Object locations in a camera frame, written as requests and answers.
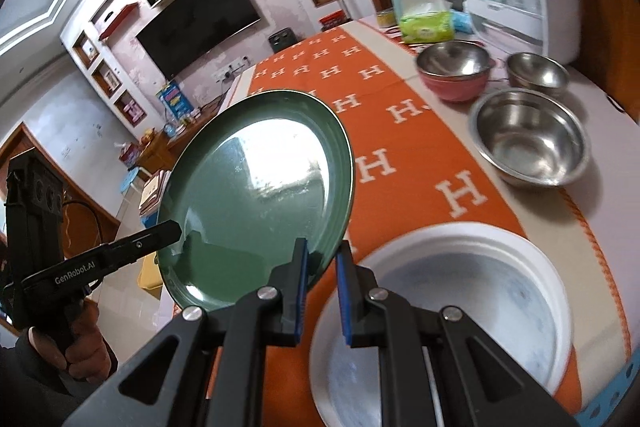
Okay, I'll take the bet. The brown wooden door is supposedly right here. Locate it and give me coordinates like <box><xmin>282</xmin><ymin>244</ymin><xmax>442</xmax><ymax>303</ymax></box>
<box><xmin>0</xmin><ymin>122</ymin><xmax>121</xmax><ymax>258</ymax></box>

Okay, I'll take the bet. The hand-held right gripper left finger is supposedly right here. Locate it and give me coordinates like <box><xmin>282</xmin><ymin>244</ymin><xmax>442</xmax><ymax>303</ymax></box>
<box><xmin>60</xmin><ymin>237</ymin><xmax>310</xmax><ymax>427</ymax></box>

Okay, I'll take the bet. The yellow chair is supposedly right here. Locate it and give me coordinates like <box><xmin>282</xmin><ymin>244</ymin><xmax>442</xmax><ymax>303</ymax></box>
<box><xmin>137</xmin><ymin>252</ymin><xmax>163</xmax><ymax>303</ymax></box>

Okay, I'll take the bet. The orange patterned table runner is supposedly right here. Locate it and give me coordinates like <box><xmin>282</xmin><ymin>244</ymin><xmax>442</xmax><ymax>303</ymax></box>
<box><xmin>245</xmin><ymin>24</ymin><xmax>628</xmax><ymax>427</ymax></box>

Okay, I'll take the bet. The light blue perforated chair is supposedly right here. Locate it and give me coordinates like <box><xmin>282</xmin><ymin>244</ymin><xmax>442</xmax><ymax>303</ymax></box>
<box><xmin>575</xmin><ymin>367</ymin><xmax>631</xmax><ymax>427</ymax></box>

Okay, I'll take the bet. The pink steel bowl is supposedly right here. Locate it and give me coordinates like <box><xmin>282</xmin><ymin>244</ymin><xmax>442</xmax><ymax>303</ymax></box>
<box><xmin>416</xmin><ymin>40</ymin><xmax>493</xmax><ymax>102</ymax></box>

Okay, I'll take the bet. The person's left hand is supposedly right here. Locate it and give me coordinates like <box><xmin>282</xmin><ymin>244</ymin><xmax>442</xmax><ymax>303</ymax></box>
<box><xmin>21</xmin><ymin>298</ymin><xmax>119</xmax><ymax>396</ymax></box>

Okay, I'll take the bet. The red basket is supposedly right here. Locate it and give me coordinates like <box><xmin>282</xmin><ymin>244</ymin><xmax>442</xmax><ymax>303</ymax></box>
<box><xmin>319</xmin><ymin>11</ymin><xmax>348</xmax><ymax>32</ymax></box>

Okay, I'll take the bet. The white plate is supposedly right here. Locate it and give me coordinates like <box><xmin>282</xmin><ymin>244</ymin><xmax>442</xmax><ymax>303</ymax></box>
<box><xmin>309</xmin><ymin>229</ymin><xmax>573</xmax><ymax>427</ymax></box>

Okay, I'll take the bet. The blue stool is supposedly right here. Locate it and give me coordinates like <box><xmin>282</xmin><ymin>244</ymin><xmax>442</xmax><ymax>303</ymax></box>
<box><xmin>121</xmin><ymin>167</ymin><xmax>151</xmax><ymax>195</ymax></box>

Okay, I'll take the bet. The blue printed box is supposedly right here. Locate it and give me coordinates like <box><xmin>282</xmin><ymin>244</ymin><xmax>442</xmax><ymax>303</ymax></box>
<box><xmin>155</xmin><ymin>82</ymin><xmax>193</xmax><ymax>118</ymax></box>

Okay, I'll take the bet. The orange wooden sliding door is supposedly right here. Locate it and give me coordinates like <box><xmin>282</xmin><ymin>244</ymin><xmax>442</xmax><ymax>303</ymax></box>
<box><xmin>565</xmin><ymin>0</ymin><xmax>640</xmax><ymax>122</ymax></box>

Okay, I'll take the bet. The red tissue box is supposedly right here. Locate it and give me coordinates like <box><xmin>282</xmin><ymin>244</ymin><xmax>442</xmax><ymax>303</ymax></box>
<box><xmin>117</xmin><ymin>142</ymin><xmax>143</xmax><ymax>168</ymax></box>

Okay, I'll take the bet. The black heater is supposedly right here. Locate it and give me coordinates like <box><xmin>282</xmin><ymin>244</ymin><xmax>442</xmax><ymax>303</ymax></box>
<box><xmin>267</xmin><ymin>28</ymin><xmax>297</xmax><ymax>54</ymax></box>

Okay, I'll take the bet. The black television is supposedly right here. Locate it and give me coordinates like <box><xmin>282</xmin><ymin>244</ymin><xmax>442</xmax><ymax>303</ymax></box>
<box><xmin>136</xmin><ymin>0</ymin><xmax>263</xmax><ymax>78</ymax></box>

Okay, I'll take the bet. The pink printed tablecloth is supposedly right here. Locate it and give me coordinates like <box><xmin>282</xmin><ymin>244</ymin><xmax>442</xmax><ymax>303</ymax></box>
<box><xmin>220</xmin><ymin>12</ymin><xmax>640</xmax><ymax>427</ymax></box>

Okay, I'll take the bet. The wooden television cabinet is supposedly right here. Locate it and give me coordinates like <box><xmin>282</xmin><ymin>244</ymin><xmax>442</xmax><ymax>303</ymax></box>
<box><xmin>135</xmin><ymin>107</ymin><xmax>226</xmax><ymax>178</ymax></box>

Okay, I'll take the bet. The person's left forearm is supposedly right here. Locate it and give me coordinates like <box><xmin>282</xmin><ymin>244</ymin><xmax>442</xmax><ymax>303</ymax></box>
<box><xmin>0</xmin><ymin>332</ymin><xmax>96</xmax><ymax>427</ymax></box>

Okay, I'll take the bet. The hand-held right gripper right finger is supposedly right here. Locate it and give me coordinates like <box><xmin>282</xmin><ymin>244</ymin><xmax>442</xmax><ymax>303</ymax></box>
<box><xmin>335</xmin><ymin>240</ymin><xmax>578</xmax><ymax>427</ymax></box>

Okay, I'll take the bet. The red wall shelf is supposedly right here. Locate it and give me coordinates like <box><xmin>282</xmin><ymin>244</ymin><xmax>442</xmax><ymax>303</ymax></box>
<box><xmin>97</xmin><ymin>3</ymin><xmax>138</xmax><ymax>40</ymax></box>

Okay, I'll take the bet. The stack of books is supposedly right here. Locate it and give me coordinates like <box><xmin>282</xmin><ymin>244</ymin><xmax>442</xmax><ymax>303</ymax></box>
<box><xmin>139</xmin><ymin>169</ymin><xmax>173</xmax><ymax>215</ymax></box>

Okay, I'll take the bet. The small steel bowl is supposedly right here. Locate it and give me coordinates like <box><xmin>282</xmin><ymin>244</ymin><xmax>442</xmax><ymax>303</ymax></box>
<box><xmin>506</xmin><ymin>52</ymin><xmax>571</xmax><ymax>98</ymax></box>

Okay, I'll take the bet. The blue packet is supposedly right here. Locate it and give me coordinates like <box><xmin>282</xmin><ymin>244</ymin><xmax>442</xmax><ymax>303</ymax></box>
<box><xmin>450</xmin><ymin>10</ymin><xmax>475</xmax><ymax>34</ymax></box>

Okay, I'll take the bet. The green tissue pack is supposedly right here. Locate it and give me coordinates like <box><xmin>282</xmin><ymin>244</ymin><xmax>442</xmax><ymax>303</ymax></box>
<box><xmin>398</xmin><ymin>9</ymin><xmax>456</xmax><ymax>45</ymax></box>

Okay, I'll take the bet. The black cable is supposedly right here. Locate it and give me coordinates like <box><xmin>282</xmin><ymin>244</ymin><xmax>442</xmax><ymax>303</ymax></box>
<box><xmin>62</xmin><ymin>201</ymin><xmax>119</xmax><ymax>234</ymax></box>

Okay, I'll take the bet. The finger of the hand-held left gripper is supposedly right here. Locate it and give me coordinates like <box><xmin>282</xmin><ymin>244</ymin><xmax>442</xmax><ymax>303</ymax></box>
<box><xmin>101</xmin><ymin>218</ymin><xmax>183</xmax><ymax>270</ymax></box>

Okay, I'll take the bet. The green plate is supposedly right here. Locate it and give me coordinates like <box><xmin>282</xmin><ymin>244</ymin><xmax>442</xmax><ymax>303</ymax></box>
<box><xmin>156</xmin><ymin>90</ymin><xmax>356</xmax><ymax>313</ymax></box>

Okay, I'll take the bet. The large steel bowl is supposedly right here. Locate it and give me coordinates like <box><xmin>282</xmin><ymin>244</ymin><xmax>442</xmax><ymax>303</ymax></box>
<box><xmin>469</xmin><ymin>88</ymin><xmax>592</xmax><ymax>188</ymax></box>

